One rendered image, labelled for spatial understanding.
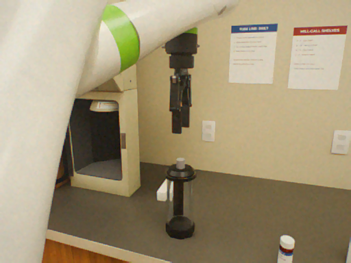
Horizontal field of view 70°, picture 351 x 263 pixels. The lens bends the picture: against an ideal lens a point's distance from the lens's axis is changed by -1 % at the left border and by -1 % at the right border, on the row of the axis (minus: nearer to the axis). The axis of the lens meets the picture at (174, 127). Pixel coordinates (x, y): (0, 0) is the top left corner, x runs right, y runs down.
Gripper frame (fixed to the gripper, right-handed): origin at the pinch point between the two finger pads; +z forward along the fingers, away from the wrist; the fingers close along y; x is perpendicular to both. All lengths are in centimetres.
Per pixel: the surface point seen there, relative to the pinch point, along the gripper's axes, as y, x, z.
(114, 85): -9.3, -29.7, -9.7
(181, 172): 3.8, 1.5, 15.7
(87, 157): -23, -57, 28
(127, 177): -14.1, -29.1, 30.3
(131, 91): -20.5, -28.6, -6.6
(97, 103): -16.6, -43.5, -1.5
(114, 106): -18.6, -36.6, 0.0
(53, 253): 13, -47, 53
